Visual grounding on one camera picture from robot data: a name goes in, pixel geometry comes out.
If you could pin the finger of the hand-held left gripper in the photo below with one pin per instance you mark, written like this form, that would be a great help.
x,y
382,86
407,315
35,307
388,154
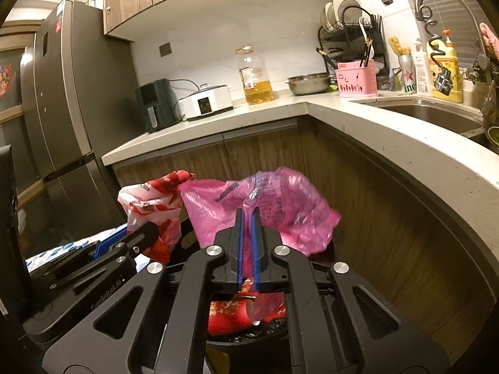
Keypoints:
x,y
138,239
109,243

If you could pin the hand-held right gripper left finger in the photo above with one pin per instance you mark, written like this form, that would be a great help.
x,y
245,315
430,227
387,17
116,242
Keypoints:
x,y
241,249

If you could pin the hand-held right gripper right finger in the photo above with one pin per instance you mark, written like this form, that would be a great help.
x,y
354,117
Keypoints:
x,y
254,249

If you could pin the red white crinkled plastic bag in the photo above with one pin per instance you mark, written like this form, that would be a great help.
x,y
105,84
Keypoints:
x,y
152,198

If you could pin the pink plastic bag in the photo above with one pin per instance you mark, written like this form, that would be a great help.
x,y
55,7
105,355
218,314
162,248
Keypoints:
x,y
280,202

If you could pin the red paper cup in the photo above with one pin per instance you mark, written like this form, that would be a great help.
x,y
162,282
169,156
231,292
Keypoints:
x,y
234,317

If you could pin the black trash bin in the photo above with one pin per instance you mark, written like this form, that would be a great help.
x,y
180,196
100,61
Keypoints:
x,y
249,344

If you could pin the floral blanket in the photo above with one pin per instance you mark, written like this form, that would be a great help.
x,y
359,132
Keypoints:
x,y
58,251

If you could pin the wooden lower cabinets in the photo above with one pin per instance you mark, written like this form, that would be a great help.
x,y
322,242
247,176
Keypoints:
x,y
370,210

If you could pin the black air fryer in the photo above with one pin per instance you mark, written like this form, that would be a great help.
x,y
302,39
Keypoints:
x,y
154,105

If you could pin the grey refrigerator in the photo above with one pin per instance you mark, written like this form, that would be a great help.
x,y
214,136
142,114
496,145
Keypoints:
x,y
74,105

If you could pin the white electric cooker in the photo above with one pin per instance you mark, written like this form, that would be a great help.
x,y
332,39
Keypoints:
x,y
204,105

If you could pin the cooking oil bottle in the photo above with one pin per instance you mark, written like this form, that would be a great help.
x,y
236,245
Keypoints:
x,y
255,89

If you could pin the wooden glass door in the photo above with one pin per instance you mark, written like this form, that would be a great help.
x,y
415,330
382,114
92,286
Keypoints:
x,y
11,113

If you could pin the steel basin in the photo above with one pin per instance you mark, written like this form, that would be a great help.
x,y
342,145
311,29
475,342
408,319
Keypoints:
x,y
308,85

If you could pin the red door decoration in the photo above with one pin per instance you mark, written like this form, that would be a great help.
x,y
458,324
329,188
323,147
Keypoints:
x,y
6,80

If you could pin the pink utensil holder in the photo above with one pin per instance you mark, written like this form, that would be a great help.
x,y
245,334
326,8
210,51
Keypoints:
x,y
356,81

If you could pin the black dish rack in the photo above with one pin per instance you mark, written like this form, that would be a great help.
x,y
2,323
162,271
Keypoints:
x,y
331,46

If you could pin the steel sink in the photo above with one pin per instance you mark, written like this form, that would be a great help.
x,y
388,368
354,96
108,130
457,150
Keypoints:
x,y
429,113

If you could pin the white ladle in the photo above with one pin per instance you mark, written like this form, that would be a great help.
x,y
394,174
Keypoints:
x,y
370,52

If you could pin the beer can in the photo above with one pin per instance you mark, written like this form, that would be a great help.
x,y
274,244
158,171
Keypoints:
x,y
406,76

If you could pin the black chopsticks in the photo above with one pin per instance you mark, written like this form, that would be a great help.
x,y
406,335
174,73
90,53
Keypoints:
x,y
368,46

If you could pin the white plate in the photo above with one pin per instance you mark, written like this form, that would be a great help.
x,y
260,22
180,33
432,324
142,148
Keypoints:
x,y
347,9
327,17

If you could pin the white pump bottle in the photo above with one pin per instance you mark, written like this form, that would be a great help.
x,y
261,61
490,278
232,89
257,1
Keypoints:
x,y
421,70

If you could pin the yellow brush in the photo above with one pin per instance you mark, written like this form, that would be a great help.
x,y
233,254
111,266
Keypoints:
x,y
397,46

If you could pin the yellow detergent bottle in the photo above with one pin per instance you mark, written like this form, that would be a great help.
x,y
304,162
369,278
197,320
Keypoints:
x,y
452,62

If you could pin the pink cloth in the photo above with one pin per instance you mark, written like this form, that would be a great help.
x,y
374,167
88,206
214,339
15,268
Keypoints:
x,y
491,41

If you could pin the steel faucet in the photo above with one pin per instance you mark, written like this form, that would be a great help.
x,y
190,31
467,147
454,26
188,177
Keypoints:
x,y
460,0

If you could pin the dark wall outlet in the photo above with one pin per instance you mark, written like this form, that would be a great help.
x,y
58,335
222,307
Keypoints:
x,y
165,49

